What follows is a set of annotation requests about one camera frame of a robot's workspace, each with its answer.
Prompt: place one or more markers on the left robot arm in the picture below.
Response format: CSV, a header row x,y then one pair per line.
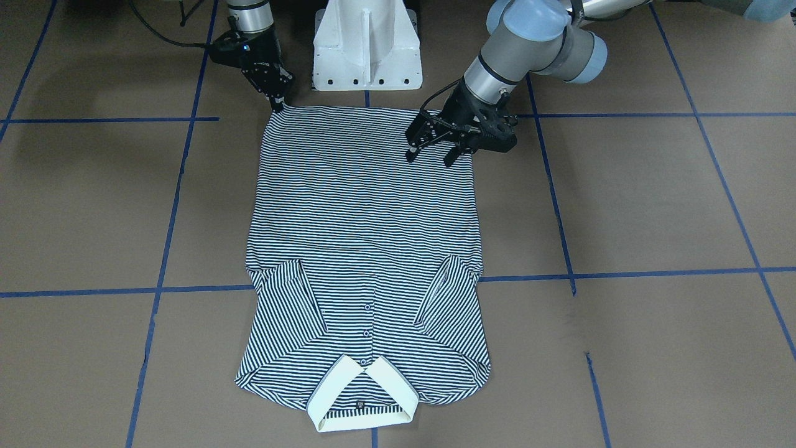
x,y
547,38

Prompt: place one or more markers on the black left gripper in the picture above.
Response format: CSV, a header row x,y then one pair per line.
x,y
461,103

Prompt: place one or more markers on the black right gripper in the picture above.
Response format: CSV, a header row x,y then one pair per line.
x,y
263,55

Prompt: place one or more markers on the navy white striped polo shirt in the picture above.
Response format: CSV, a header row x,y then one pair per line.
x,y
366,270

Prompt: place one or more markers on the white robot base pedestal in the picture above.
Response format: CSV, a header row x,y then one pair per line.
x,y
366,45

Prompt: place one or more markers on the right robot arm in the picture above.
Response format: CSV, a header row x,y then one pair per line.
x,y
250,17

